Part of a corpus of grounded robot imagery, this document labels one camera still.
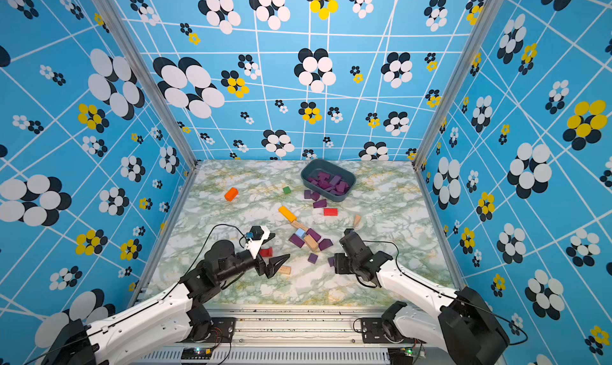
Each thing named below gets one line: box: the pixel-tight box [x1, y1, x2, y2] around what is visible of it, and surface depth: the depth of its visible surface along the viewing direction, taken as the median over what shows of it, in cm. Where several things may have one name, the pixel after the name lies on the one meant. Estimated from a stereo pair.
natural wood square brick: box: [304, 234, 319, 252], surface depth 93 cm
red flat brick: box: [323, 208, 339, 217], surface depth 104 cm
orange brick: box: [223, 187, 239, 202], surface depth 109 cm
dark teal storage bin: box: [300, 158, 357, 203], surface depth 114 cm
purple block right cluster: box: [318, 239, 334, 252], surface depth 93 cm
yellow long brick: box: [278, 205, 298, 223], surface depth 104 cm
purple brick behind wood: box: [306, 227, 322, 243], surface depth 96 cm
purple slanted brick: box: [288, 233, 306, 248], surface depth 95 cm
